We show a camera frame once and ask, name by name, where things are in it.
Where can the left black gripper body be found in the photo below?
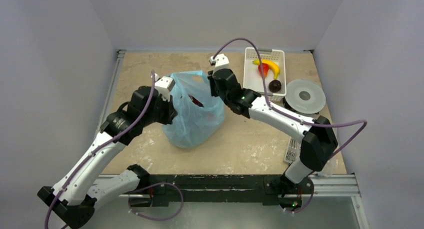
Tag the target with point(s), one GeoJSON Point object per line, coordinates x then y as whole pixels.
{"type": "Point", "coordinates": [161, 113]}

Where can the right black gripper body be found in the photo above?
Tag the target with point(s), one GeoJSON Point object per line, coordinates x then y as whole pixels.
{"type": "Point", "coordinates": [214, 82]}

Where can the blue printed plastic bag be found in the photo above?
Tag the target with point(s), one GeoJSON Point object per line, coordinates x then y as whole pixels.
{"type": "Point", "coordinates": [193, 125]}

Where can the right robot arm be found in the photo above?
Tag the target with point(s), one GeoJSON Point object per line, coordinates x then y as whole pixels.
{"type": "Point", "coordinates": [316, 137]}

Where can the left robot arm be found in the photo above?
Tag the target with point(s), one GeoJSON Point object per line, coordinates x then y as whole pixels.
{"type": "Point", "coordinates": [123, 130]}

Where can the dark red fake grapes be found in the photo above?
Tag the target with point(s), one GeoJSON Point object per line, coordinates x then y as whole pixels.
{"type": "Point", "coordinates": [195, 101]}

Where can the red fake pear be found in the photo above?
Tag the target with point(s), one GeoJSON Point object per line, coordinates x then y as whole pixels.
{"type": "Point", "coordinates": [263, 69]}

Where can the dark purple fake plum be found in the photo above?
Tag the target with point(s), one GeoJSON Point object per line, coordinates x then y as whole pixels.
{"type": "Point", "coordinates": [275, 86]}

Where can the yellow fake banana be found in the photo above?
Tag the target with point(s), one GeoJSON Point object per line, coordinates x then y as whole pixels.
{"type": "Point", "coordinates": [272, 66]}

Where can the white plastic basket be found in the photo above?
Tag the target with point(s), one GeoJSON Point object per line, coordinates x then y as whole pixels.
{"type": "Point", "coordinates": [252, 78]}

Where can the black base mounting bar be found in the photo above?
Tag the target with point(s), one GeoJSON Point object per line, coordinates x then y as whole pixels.
{"type": "Point", "coordinates": [266, 189]}

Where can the round white scale disc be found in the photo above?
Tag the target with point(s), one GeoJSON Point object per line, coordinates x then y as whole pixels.
{"type": "Point", "coordinates": [305, 96]}

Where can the barcode label card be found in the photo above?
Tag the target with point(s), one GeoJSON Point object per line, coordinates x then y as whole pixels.
{"type": "Point", "coordinates": [292, 151]}

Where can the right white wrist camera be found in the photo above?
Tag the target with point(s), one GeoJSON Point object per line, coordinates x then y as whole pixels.
{"type": "Point", "coordinates": [219, 62]}

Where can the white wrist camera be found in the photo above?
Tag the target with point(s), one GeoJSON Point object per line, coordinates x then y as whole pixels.
{"type": "Point", "coordinates": [219, 62]}
{"type": "Point", "coordinates": [164, 85]}

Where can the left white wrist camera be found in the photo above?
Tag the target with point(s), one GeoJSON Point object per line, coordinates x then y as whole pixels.
{"type": "Point", "coordinates": [164, 85]}

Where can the aluminium frame rail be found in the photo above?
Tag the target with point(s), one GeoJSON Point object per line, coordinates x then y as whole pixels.
{"type": "Point", "coordinates": [109, 88]}

